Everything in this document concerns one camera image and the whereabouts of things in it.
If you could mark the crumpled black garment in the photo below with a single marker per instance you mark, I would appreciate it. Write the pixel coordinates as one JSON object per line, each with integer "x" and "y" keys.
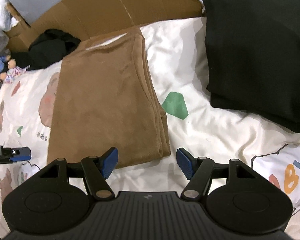
{"x": 52, "y": 47}

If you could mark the dark cloth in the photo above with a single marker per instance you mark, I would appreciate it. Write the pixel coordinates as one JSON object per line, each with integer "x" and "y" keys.
{"x": 21, "y": 60}

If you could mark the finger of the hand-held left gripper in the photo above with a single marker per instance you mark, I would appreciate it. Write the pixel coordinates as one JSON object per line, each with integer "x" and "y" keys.
{"x": 21, "y": 155}

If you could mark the brown printed t-shirt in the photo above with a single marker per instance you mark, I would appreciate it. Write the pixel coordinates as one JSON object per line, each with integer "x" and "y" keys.
{"x": 102, "y": 100}

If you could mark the flattened cardboard box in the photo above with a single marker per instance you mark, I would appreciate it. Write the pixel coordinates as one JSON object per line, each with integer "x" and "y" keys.
{"x": 102, "y": 10}

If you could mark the white bear print bed sheet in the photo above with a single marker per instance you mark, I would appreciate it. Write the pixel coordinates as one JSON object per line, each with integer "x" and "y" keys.
{"x": 215, "y": 135}

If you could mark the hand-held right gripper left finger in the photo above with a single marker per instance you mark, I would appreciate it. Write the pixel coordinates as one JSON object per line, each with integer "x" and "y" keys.
{"x": 110, "y": 161}

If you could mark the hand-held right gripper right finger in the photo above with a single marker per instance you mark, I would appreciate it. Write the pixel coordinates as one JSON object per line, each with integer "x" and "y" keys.
{"x": 185, "y": 162}

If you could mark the plush doll in floral dress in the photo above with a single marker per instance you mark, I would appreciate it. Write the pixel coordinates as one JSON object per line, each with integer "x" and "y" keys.
{"x": 13, "y": 73}

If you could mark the small cardboard box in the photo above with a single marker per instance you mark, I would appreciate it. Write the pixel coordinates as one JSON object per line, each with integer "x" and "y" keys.
{"x": 17, "y": 32}

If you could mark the folded black garment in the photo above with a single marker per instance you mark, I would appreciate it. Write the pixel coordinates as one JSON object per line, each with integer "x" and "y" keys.
{"x": 260, "y": 55}

